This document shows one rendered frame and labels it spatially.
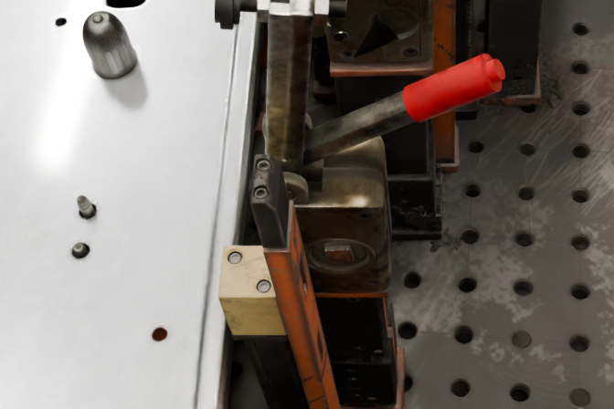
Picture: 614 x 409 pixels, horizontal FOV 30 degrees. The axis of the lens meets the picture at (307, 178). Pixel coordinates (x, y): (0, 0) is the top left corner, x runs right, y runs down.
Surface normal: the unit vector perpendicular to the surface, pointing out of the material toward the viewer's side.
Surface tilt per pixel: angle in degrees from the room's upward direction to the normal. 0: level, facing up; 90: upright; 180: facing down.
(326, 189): 0
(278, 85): 90
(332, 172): 0
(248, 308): 90
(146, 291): 0
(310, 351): 90
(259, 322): 90
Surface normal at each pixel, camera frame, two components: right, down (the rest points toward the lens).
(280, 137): -0.05, 0.85
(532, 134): -0.11, -0.53
